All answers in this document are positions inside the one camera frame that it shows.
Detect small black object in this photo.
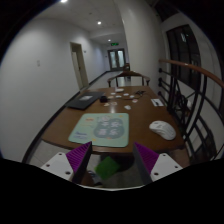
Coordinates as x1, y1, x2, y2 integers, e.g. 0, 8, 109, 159
100, 96, 108, 103

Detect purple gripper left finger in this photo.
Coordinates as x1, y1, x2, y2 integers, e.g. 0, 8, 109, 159
40, 141, 93, 184

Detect dark window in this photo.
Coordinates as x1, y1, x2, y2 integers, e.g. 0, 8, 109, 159
166, 25, 201, 89

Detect white paper card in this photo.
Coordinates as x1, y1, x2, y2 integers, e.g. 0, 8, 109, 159
151, 99, 164, 107

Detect wooden chair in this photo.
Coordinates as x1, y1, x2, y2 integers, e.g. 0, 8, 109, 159
106, 70, 151, 89

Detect side doorway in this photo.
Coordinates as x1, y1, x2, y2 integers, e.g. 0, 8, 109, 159
70, 42, 89, 90

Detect green exit sign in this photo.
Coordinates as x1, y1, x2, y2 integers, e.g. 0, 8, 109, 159
111, 42, 119, 46

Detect black laptop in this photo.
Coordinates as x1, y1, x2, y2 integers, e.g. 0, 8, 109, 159
66, 92, 103, 110

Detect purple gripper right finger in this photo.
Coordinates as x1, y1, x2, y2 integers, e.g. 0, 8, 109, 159
132, 141, 184, 186

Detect double glass door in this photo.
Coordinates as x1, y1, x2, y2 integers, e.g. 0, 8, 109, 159
108, 49, 126, 71

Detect black cable on table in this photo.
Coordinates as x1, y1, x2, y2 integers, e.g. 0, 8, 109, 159
132, 89, 148, 98

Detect light green mouse pad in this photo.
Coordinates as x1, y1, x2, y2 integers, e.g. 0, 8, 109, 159
68, 113, 129, 148

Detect green object under table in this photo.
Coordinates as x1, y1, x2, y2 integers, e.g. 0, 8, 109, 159
95, 156, 120, 180

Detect wooden stair handrail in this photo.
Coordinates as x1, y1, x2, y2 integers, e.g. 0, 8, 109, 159
159, 59, 224, 89

